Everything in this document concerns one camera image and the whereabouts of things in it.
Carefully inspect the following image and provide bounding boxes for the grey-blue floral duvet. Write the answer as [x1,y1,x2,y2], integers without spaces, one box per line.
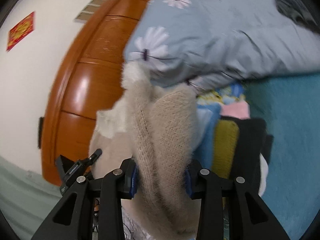
[124,0,319,93]

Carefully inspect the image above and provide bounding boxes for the orange wooden headboard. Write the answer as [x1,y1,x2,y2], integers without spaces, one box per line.
[41,0,149,185]

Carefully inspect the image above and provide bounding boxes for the grey folded garment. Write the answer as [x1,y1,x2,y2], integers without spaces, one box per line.
[275,0,319,34]

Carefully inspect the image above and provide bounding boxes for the black folded garment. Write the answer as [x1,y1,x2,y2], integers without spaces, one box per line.
[222,116,273,185]

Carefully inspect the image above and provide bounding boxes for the light blue folded garment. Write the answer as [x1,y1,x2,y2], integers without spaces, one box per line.
[193,103,221,169]

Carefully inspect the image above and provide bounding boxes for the red wall poster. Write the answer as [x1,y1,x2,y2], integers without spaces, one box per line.
[7,11,35,51]

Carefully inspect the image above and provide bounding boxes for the pink knitted garment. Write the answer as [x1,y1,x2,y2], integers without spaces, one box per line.
[220,101,250,119]

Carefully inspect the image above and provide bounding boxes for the boxes above headboard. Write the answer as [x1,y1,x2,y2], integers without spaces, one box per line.
[74,0,107,23]

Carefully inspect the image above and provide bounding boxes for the beige fuzzy cartoon sweater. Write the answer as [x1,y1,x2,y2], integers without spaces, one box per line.
[89,61,200,239]

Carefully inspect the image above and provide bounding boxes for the olive yellow knitted garment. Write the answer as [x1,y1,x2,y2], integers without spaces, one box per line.
[212,120,239,179]

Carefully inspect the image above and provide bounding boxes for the teal floral bed sheet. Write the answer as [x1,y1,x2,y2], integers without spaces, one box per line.
[196,73,320,240]

